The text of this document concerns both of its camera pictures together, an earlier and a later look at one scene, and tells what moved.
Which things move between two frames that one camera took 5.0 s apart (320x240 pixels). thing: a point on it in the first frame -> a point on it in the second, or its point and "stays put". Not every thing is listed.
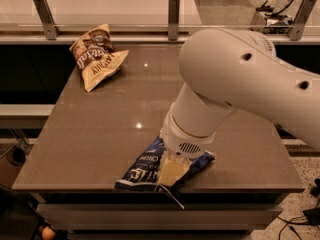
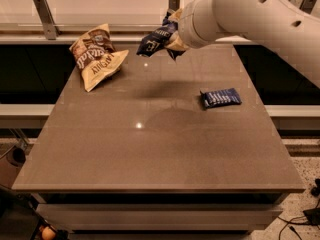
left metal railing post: (47, 19) stays put
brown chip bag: (97, 57) stays put
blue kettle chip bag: (144, 171) -> (156, 42)
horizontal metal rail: (141, 38) stays put
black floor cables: (311, 216) stays put
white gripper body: (181, 140) -> (187, 29)
